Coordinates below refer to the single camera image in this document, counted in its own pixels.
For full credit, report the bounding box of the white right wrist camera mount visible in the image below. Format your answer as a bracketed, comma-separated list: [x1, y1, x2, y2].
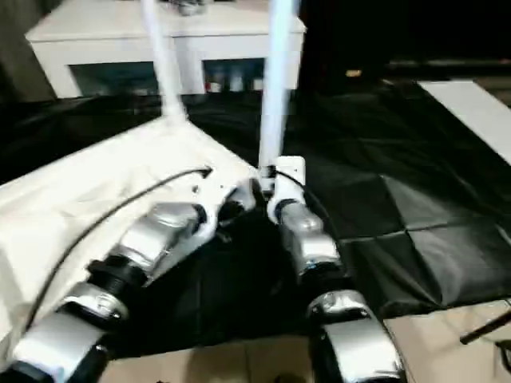
[267, 156, 307, 223]

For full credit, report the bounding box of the black tripod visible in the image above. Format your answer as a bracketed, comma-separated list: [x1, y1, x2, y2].
[458, 314, 511, 344]

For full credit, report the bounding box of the white sideboard with glass doors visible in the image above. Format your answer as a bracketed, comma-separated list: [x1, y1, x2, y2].
[24, 0, 307, 99]

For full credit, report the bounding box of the white plastic table top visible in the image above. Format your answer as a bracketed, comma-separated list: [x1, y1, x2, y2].
[0, 115, 263, 362]

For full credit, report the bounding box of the white flat board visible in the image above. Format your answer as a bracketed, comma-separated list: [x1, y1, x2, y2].
[414, 79, 511, 167]

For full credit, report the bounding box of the black plastic cover mat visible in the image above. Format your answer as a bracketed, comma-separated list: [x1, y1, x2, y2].
[0, 79, 511, 356]

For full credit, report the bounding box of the grey curtain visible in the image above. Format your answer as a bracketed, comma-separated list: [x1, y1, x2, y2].
[0, 0, 57, 103]

